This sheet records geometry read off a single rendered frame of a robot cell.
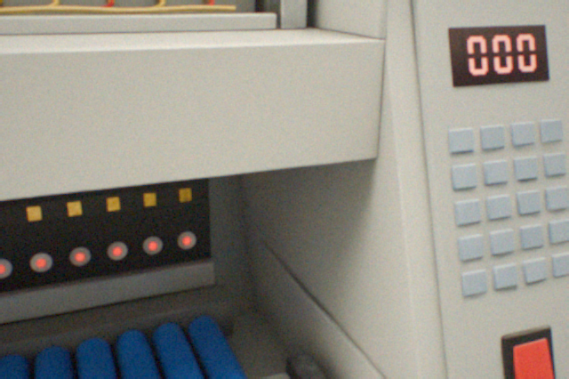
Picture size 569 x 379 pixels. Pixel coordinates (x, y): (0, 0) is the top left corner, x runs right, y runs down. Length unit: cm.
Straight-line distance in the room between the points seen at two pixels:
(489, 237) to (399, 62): 7
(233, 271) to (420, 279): 20
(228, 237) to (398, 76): 21
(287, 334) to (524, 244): 16
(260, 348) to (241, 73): 20
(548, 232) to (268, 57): 13
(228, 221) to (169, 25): 19
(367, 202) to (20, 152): 13
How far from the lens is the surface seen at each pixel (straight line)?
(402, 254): 23
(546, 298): 27
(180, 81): 20
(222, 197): 41
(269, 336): 38
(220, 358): 32
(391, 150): 23
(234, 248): 41
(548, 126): 26
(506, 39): 25
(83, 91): 20
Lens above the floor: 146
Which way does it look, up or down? 3 degrees down
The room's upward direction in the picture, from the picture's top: 6 degrees counter-clockwise
